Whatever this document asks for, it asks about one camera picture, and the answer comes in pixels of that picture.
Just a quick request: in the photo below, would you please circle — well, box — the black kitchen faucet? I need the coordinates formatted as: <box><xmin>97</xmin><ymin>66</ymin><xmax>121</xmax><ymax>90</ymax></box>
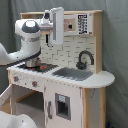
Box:
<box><xmin>76</xmin><ymin>50</ymin><xmax>94</xmax><ymax>70</ymax></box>

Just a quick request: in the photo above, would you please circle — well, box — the wooden toy kitchen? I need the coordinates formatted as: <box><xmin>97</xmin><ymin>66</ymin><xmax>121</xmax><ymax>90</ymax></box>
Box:
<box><xmin>0</xmin><ymin>10</ymin><xmax>115</xmax><ymax>128</ymax></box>

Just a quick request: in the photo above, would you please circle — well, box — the grey sink basin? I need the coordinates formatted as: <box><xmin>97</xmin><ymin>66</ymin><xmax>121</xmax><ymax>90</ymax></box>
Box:
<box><xmin>52</xmin><ymin>67</ymin><xmax>92</xmax><ymax>81</ymax></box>

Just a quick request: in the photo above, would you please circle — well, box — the black stovetop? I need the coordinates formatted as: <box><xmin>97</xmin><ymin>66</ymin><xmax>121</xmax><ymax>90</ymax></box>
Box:
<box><xmin>20</xmin><ymin>63</ymin><xmax>56</xmax><ymax>73</ymax></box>

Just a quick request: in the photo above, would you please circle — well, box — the silver cooking pot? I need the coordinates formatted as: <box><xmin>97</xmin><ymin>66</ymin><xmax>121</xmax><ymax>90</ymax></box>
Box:
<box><xmin>25</xmin><ymin>57</ymin><xmax>41</xmax><ymax>68</ymax></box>

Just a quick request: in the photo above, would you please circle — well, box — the red right stove knob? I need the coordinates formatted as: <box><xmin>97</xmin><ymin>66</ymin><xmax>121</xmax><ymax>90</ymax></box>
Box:
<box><xmin>32</xmin><ymin>81</ymin><xmax>38</xmax><ymax>87</ymax></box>

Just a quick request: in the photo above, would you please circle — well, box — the red stove knob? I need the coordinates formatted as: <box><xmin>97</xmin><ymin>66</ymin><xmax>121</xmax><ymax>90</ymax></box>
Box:
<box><xmin>32</xmin><ymin>81</ymin><xmax>38</xmax><ymax>87</ymax></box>
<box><xmin>13</xmin><ymin>76</ymin><xmax>19</xmax><ymax>82</ymax></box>

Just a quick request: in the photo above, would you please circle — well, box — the white dishwasher door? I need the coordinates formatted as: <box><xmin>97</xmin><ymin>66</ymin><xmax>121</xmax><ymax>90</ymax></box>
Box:
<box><xmin>44</xmin><ymin>82</ymin><xmax>82</xmax><ymax>128</ymax></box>

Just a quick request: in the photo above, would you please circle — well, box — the red left stove knob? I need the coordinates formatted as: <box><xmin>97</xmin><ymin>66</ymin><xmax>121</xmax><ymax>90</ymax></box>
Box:
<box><xmin>13</xmin><ymin>76</ymin><xmax>19</xmax><ymax>82</ymax></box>

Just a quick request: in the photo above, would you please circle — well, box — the white oven door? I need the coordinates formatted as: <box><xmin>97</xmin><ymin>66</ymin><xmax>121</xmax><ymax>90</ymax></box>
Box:
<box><xmin>0</xmin><ymin>85</ymin><xmax>13</xmax><ymax>108</ymax></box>

